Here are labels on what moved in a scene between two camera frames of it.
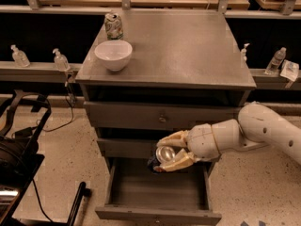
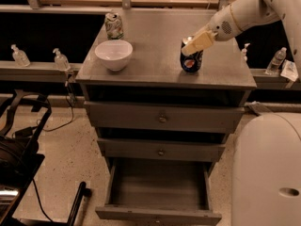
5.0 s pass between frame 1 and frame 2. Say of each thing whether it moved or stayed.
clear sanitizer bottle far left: stayed
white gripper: moved
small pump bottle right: stayed
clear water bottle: stayed
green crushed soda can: stayed
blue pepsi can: moved
